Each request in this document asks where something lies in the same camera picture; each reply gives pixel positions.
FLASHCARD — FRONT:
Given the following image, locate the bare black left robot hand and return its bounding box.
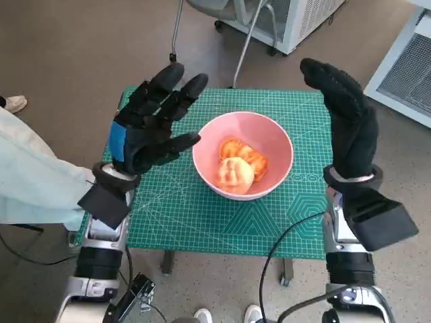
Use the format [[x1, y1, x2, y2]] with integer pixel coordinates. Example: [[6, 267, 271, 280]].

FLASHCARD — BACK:
[[108, 63, 209, 176]]

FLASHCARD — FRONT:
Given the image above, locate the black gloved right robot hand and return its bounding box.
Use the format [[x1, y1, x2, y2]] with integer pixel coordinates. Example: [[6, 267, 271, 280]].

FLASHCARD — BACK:
[[299, 57, 378, 181]]

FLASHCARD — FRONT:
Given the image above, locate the round toy bread bun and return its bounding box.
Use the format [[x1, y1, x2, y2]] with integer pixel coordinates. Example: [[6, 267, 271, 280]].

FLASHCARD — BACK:
[[217, 156, 255, 195]]

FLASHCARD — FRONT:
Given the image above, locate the pink bowl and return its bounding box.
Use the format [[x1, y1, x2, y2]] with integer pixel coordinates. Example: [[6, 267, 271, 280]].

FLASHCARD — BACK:
[[192, 112, 294, 202]]

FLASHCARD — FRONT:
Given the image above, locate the long toy bread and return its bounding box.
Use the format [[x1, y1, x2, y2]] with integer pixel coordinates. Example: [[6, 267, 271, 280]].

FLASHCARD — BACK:
[[218, 137, 270, 184]]

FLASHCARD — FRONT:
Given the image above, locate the white vented cabinet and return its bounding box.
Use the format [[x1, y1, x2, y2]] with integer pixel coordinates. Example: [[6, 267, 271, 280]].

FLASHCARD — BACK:
[[363, 6, 431, 129]]

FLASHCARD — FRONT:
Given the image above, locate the green cutting mat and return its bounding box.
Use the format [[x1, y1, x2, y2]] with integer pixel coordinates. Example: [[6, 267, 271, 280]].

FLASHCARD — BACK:
[[100, 85, 334, 260]]

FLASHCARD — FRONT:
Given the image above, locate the person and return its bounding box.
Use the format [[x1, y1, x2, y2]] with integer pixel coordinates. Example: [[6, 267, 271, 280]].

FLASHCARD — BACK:
[[0, 107, 97, 232]]

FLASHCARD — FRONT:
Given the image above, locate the black table leg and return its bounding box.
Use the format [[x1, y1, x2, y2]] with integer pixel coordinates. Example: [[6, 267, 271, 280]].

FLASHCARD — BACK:
[[279, 258, 294, 287], [160, 250, 175, 275]]

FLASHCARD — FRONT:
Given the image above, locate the white wheeled air unit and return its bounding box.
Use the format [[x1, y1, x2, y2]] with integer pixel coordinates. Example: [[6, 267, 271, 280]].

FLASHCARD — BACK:
[[215, 0, 347, 57]]

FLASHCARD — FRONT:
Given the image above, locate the person's foot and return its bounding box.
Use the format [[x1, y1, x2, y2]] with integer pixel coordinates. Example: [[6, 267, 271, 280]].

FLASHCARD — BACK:
[[0, 95, 28, 114]]

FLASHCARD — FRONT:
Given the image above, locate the grey office chair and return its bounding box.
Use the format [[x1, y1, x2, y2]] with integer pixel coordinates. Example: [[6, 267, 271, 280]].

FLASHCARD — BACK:
[[168, 0, 280, 89]]

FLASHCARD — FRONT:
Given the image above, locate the black metal clamp device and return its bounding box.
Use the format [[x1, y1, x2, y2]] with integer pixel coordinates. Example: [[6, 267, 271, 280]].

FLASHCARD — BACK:
[[107, 273, 156, 323]]

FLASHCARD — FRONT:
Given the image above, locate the white shoe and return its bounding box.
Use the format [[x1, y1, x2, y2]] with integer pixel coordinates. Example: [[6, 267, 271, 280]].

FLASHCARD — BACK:
[[194, 308, 213, 323], [244, 304, 262, 323]]

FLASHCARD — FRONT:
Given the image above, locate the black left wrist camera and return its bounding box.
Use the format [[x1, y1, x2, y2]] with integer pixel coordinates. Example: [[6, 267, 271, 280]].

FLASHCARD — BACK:
[[77, 186, 131, 229]]

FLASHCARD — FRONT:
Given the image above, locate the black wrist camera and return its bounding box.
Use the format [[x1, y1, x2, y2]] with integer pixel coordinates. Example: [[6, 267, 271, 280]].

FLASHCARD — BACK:
[[346, 190, 420, 252], [77, 186, 131, 229]]

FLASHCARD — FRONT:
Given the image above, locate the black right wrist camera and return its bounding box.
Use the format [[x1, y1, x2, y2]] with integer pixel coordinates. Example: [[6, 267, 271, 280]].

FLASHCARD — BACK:
[[346, 190, 420, 252]]

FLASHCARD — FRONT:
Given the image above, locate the long black arm cable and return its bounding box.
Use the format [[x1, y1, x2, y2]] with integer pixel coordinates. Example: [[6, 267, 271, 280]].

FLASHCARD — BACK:
[[258, 211, 326, 323]]

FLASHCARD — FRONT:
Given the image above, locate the thin black floor cable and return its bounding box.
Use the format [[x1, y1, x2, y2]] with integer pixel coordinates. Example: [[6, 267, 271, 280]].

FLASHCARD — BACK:
[[0, 235, 81, 266]]

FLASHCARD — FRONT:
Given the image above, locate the black cable loop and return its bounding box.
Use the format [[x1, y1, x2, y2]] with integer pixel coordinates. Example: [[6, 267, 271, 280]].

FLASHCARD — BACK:
[[279, 292, 337, 323]]

